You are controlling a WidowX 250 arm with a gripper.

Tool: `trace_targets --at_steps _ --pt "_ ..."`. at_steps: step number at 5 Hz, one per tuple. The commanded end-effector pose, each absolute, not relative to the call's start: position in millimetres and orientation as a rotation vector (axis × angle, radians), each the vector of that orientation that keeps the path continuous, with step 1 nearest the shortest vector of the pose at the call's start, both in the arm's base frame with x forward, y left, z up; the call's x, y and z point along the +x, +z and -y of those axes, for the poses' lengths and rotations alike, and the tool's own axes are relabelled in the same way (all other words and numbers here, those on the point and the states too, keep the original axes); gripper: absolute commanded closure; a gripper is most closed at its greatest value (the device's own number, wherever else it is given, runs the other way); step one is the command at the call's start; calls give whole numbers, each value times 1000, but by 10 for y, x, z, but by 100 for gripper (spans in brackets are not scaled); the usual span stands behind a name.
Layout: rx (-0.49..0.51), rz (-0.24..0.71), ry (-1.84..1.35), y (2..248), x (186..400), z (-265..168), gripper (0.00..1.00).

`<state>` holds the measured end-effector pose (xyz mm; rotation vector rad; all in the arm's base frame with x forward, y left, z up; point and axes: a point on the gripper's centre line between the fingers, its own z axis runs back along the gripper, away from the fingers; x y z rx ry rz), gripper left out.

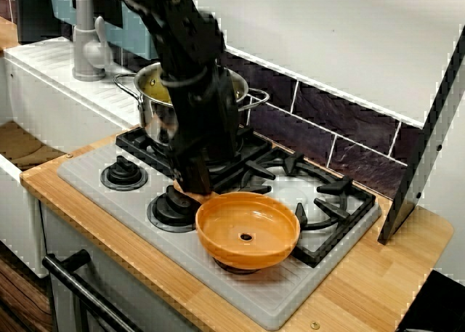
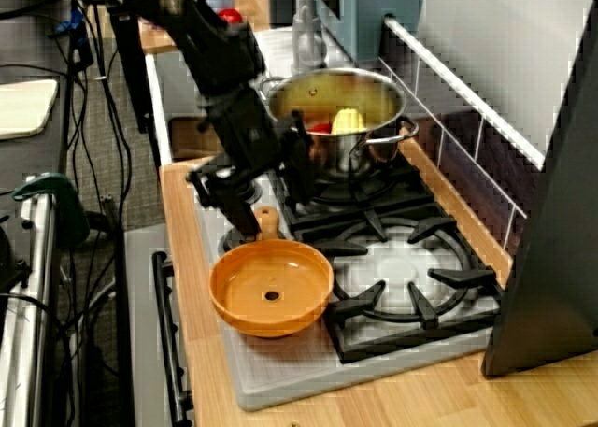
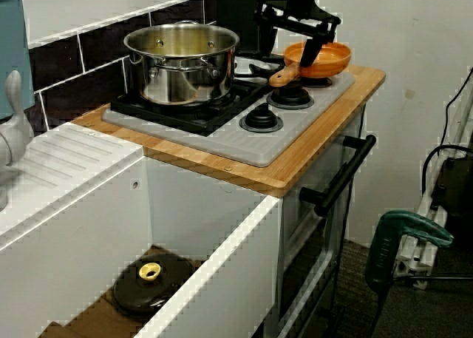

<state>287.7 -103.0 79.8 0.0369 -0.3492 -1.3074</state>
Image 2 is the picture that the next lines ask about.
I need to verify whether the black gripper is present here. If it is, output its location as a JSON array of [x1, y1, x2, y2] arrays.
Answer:
[[185, 83, 321, 242]]

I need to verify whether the white toy sink unit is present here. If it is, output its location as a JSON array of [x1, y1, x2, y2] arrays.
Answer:
[[145, 24, 300, 166]]

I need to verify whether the black stand post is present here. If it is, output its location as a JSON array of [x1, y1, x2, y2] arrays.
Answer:
[[106, 4, 153, 134]]

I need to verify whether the grey toy stove plate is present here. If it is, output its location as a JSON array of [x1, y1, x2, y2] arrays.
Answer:
[[189, 158, 504, 412]]

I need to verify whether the grey toy faucet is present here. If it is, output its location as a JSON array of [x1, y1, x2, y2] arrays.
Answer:
[[292, 0, 328, 71]]

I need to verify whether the white toy oven cabinet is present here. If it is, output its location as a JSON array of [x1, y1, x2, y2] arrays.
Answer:
[[123, 223, 197, 427]]

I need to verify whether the stainless steel pot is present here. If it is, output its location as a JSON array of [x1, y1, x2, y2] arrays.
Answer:
[[258, 67, 420, 180]]

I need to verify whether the black burner grate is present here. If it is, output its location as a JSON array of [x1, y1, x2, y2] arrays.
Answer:
[[268, 155, 505, 365]]

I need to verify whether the green clamp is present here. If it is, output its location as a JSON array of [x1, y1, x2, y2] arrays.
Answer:
[[11, 172, 91, 249]]

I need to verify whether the dark tile backsplash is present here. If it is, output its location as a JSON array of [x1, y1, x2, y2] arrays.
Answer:
[[380, 15, 546, 260]]

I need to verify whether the black cable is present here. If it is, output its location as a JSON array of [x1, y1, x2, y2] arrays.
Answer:
[[0, 291, 80, 427], [0, 0, 76, 21], [86, 1, 137, 225]]

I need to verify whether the black oven door handle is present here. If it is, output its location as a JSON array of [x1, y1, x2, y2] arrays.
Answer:
[[151, 250, 195, 427]]

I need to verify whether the teal toy microwave box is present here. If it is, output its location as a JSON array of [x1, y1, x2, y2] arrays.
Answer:
[[315, 0, 429, 62]]

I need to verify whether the dark side panel board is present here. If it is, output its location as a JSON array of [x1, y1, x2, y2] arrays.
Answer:
[[482, 0, 598, 377]]

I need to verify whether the aluminium extrusion frame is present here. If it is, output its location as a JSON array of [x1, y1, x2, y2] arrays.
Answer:
[[0, 178, 60, 427]]

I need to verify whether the dark equipment box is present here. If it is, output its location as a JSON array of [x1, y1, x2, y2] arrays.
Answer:
[[0, 214, 32, 292]]

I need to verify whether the yellow toy corn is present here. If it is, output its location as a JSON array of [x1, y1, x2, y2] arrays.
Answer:
[[330, 107, 366, 136]]

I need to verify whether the blue cable connector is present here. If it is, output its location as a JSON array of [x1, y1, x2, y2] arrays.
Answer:
[[49, 8, 88, 38]]

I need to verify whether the white board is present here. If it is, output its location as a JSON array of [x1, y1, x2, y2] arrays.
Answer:
[[0, 78, 60, 141]]

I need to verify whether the orange toy frying pan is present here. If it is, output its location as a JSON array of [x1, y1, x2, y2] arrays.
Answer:
[[208, 206, 335, 339]]

